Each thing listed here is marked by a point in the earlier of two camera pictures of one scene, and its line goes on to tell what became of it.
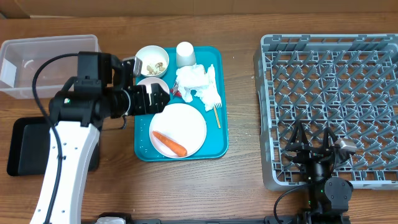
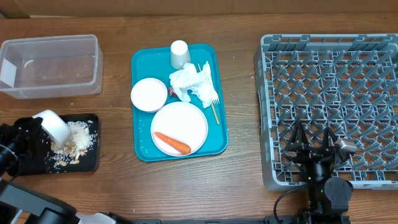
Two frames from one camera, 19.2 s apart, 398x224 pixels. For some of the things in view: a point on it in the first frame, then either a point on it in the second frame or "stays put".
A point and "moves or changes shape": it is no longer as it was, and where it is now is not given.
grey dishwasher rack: [347, 82] stays put
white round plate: [182, 124] stays put
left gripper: [141, 106] -> [19, 134]
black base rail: [299, 218] stays put
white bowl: [155, 60] moves or changes shape
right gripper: [309, 152] stays put
